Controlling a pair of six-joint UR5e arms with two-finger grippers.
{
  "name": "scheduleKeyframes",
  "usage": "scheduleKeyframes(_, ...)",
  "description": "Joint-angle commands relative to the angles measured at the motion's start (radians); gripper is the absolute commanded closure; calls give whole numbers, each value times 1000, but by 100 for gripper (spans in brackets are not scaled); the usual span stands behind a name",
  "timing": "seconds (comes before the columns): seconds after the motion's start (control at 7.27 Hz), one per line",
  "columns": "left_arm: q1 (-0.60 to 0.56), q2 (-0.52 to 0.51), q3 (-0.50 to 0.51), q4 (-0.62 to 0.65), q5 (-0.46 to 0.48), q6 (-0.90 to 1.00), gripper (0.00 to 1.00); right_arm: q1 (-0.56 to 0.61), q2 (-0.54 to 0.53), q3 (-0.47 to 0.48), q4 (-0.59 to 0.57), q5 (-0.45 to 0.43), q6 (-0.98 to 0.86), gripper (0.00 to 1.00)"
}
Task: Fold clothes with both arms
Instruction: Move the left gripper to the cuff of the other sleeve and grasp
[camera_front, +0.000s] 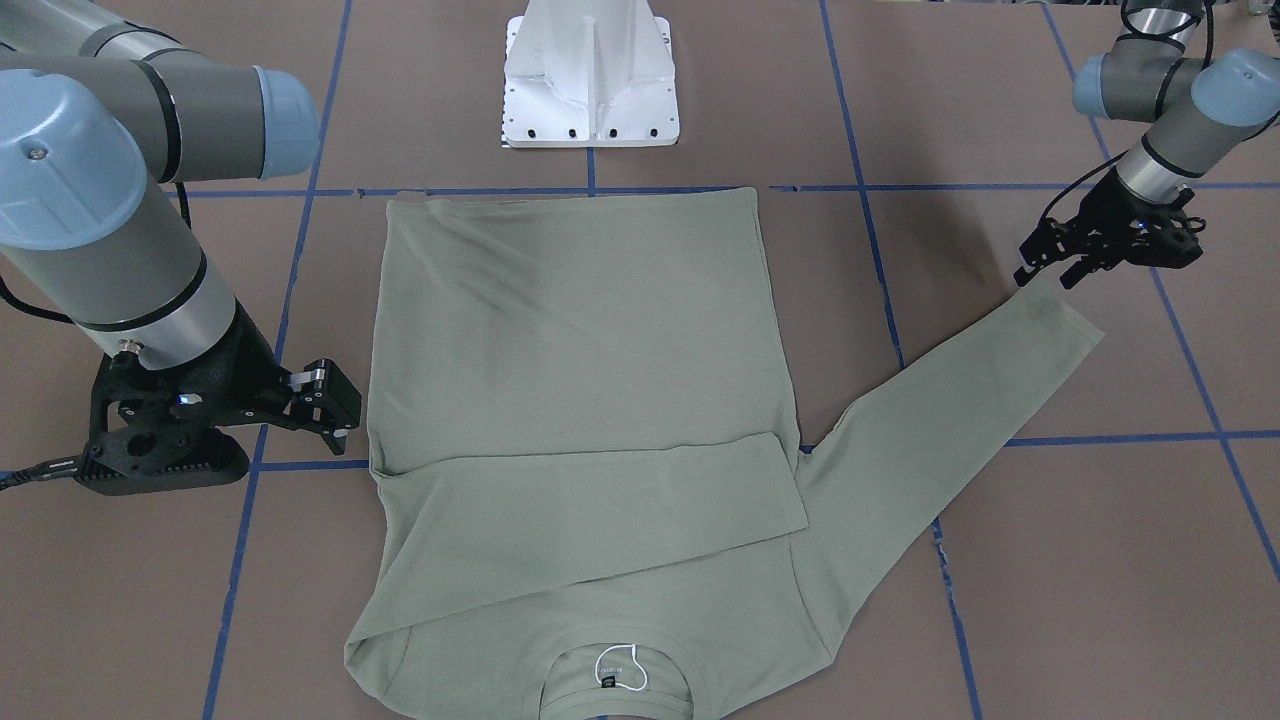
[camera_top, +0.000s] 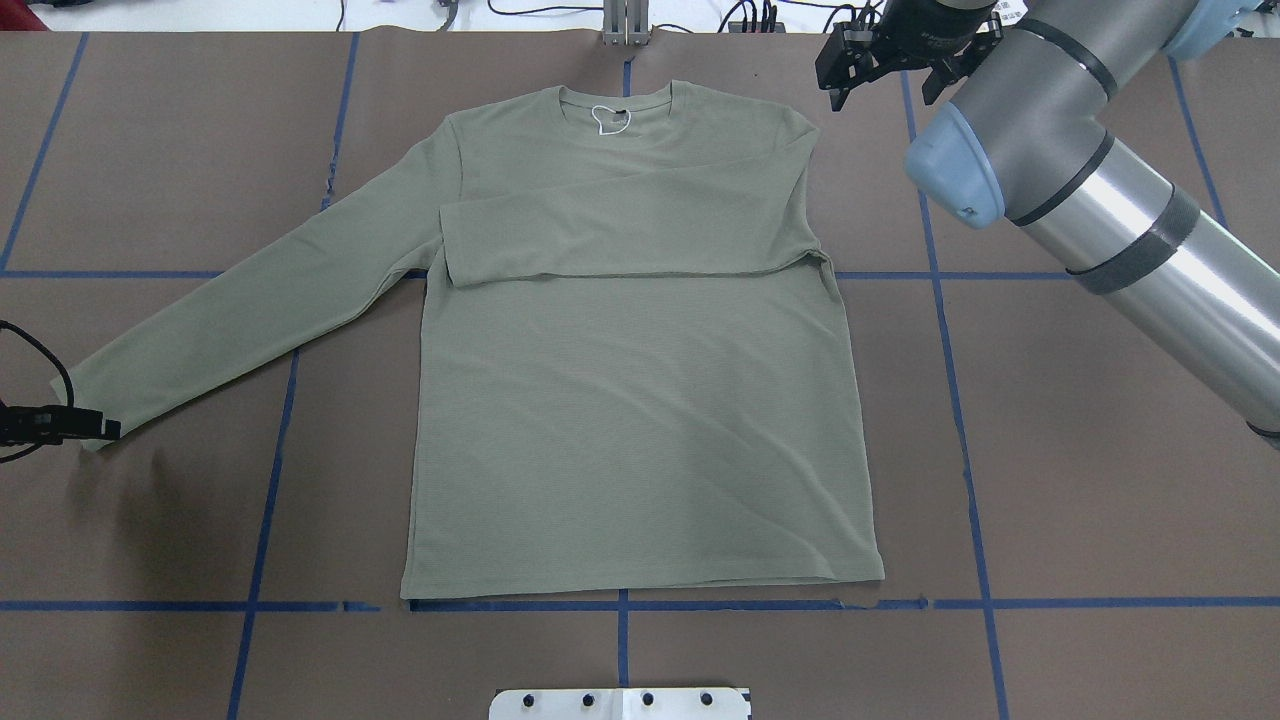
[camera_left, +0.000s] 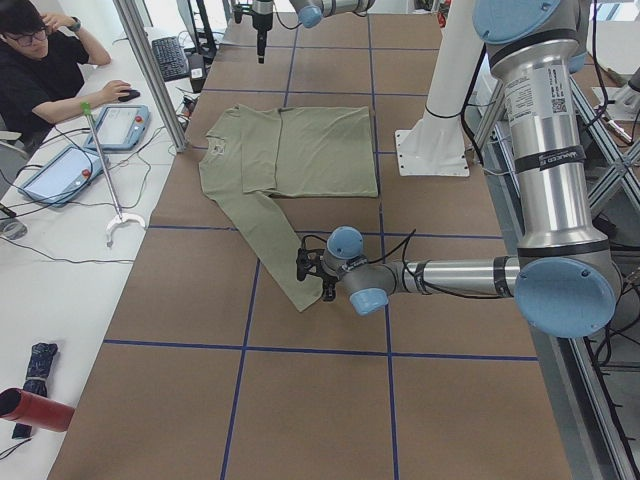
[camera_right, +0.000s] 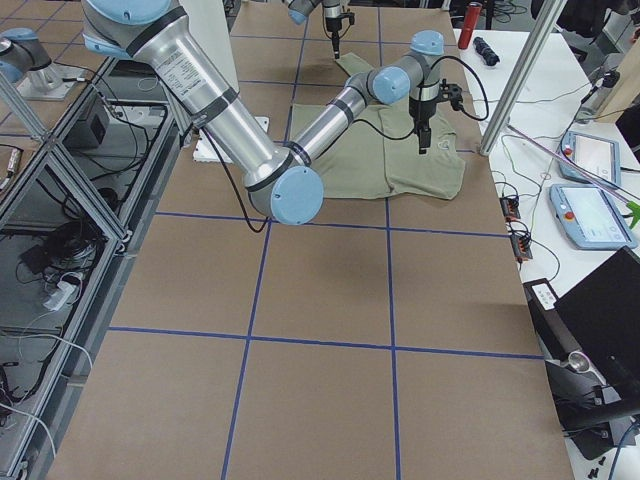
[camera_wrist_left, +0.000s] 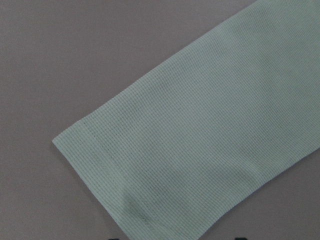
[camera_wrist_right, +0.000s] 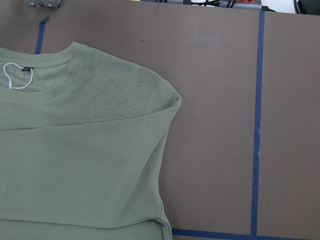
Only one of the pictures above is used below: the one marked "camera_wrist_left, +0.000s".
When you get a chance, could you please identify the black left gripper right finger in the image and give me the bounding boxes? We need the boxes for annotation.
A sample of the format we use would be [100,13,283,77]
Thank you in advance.
[234,236,248,240]

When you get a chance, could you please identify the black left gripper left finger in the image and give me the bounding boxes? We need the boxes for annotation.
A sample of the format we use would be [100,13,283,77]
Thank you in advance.
[108,237,123,240]

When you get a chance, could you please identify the green long-sleeve shirt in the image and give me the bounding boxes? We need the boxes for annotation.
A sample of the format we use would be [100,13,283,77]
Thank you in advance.
[53,0,320,240]

